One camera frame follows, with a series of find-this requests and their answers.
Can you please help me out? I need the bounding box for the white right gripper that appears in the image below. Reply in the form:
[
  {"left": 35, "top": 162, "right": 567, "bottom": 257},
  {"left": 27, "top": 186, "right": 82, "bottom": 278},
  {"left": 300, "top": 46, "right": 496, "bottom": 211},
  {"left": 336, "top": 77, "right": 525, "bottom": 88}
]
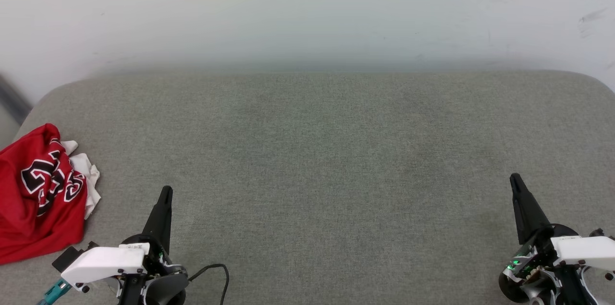
[{"left": 500, "top": 173, "right": 615, "bottom": 305}]

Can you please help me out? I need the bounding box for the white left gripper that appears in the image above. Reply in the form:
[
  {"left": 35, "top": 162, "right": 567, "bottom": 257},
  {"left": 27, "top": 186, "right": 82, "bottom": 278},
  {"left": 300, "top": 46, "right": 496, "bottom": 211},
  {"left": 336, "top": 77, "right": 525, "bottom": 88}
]
[{"left": 61, "top": 186, "right": 189, "bottom": 305}]

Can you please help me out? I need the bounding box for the red and white basketball jersey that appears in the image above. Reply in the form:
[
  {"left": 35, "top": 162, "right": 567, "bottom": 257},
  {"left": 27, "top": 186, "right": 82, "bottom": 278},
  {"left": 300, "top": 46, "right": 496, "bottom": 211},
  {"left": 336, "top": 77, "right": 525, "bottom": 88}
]
[{"left": 0, "top": 123, "right": 101, "bottom": 266}]

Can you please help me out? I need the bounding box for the grey fabric sofa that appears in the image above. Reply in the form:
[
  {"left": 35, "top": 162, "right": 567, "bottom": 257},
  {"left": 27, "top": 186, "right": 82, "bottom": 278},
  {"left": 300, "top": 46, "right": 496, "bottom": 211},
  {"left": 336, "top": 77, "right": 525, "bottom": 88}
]
[{"left": 0, "top": 71, "right": 615, "bottom": 305}]

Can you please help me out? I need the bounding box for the dark grey metal bar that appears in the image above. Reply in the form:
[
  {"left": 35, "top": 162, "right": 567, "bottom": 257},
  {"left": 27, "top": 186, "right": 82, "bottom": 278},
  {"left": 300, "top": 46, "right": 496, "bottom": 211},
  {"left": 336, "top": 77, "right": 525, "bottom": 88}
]
[{"left": 0, "top": 73, "right": 33, "bottom": 126}]

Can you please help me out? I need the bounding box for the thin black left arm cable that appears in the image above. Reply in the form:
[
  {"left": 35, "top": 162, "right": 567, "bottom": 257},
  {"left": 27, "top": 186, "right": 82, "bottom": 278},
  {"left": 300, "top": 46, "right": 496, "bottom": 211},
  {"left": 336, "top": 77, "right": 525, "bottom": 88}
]
[{"left": 187, "top": 263, "right": 230, "bottom": 305}]

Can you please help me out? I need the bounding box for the teal left camera connector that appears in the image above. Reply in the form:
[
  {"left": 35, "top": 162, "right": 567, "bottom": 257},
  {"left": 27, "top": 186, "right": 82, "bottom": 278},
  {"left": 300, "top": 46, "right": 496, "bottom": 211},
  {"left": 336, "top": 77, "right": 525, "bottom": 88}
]
[{"left": 37, "top": 278, "right": 73, "bottom": 305}]

